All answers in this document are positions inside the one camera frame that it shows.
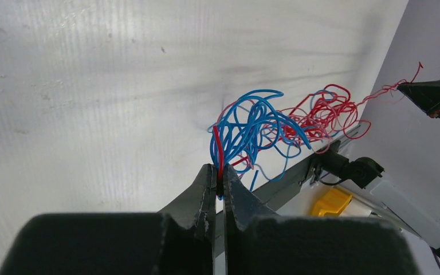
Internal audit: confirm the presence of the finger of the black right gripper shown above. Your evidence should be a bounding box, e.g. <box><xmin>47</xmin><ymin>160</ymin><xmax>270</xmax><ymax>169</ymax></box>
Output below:
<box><xmin>397</xmin><ymin>80</ymin><xmax>440</xmax><ymax>119</ymax></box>

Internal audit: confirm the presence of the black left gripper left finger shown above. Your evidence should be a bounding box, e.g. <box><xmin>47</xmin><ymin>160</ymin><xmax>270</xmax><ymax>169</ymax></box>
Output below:
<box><xmin>0</xmin><ymin>164</ymin><xmax>217</xmax><ymax>274</ymax></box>

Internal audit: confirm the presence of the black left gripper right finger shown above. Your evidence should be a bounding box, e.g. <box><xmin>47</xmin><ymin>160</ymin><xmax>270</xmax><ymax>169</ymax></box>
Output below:
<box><xmin>223</xmin><ymin>165</ymin><xmax>419</xmax><ymax>274</ymax></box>

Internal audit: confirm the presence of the red wire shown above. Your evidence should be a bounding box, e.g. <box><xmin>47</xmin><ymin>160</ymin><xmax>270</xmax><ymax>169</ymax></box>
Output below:
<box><xmin>212</xmin><ymin>61</ymin><xmax>424</xmax><ymax>171</ymax></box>

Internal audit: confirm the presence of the yellow connector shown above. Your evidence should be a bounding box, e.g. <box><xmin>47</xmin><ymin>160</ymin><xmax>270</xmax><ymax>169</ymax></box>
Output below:
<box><xmin>310</xmin><ymin>188</ymin><xmax>353</xmax><ymax>217</ymax></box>

